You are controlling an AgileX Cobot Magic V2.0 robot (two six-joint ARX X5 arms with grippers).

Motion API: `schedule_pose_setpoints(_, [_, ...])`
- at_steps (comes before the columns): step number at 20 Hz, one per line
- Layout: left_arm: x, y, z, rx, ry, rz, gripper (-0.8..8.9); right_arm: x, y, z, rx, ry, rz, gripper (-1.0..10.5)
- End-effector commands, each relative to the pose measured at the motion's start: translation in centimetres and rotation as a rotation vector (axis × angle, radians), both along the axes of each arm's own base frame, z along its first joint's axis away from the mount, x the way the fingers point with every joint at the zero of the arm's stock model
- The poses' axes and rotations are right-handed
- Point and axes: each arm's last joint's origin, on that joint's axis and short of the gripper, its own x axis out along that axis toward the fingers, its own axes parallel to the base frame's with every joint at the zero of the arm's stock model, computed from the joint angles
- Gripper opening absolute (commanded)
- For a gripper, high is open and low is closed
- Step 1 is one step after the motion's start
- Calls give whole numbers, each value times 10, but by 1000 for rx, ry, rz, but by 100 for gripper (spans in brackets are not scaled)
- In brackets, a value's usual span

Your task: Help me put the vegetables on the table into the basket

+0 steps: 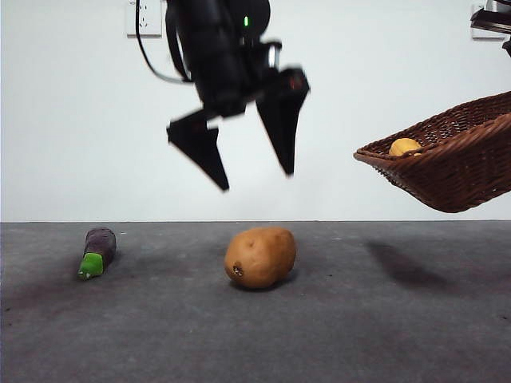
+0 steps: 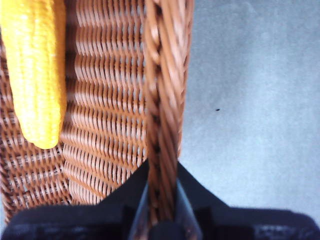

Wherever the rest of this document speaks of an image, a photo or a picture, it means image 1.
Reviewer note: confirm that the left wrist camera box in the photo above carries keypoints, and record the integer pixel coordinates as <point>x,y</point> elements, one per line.
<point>273,55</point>

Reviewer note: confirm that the yellow corn cob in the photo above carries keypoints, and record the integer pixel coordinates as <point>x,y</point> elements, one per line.
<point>403,147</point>

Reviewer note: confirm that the brown wicker basket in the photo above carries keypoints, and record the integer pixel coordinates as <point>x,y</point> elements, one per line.
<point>459,175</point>

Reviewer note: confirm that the purple eggplant with green stem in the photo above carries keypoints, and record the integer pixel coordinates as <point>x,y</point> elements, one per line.
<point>101,243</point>

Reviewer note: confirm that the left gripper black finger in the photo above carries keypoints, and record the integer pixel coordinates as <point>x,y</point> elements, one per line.
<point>199,147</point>
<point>283,119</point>

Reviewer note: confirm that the white wall socket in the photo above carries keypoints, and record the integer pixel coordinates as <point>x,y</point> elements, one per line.
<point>485,34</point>
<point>151,24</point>

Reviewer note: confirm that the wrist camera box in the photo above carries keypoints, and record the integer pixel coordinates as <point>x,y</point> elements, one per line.
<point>273,55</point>
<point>498,5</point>

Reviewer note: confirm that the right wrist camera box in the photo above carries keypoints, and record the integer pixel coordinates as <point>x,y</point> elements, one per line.
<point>498,5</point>

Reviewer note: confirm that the brown potato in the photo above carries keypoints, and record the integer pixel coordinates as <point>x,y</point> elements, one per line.
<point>259,257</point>

